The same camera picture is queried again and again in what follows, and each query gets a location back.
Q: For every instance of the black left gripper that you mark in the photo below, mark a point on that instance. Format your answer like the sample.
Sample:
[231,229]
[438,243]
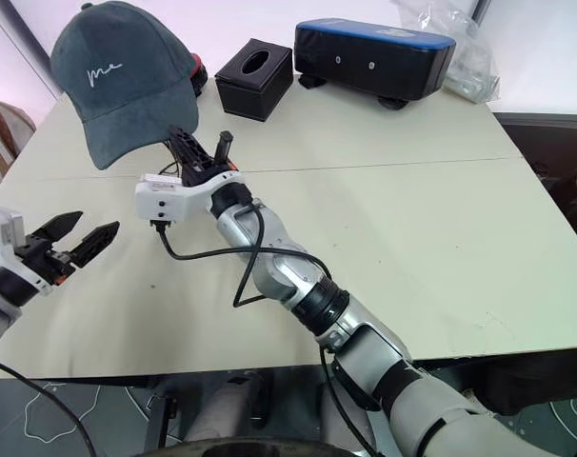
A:
[43,262]

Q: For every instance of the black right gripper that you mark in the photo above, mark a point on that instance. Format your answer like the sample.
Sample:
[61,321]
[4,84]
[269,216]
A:
[204,170]

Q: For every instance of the dark green baseball cap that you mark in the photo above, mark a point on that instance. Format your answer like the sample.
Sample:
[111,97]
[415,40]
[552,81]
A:
[122,81]

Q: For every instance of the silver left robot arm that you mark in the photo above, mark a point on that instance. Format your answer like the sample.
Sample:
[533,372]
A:
[3,295]

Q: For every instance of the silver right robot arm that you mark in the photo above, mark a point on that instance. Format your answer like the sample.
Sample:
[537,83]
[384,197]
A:
[295,278]

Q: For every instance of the red and black object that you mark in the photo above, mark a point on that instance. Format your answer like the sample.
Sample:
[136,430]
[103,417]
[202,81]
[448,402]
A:
[199,73]

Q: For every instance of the black leather tissue box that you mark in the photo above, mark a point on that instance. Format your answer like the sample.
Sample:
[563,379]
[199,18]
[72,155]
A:
[255,85]

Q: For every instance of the wooden chair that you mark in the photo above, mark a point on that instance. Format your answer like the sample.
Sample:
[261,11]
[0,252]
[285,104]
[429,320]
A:
[3,138]

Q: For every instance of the black device with blue lid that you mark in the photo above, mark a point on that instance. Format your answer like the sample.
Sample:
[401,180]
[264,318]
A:
[374,64]

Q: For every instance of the grey cylinder under table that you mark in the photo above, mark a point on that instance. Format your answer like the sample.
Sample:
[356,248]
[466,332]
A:
[226,409]

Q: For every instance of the clear plastic bag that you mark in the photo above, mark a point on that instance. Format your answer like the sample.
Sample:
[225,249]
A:
[469,62]

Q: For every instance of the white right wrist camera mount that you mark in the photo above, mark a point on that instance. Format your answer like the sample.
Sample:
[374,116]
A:
[169,197]

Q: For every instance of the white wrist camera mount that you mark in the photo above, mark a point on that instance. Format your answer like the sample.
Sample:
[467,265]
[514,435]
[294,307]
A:
[0,238]
[169,197]

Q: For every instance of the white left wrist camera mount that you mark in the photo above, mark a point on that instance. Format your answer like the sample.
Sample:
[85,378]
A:
[0,238]

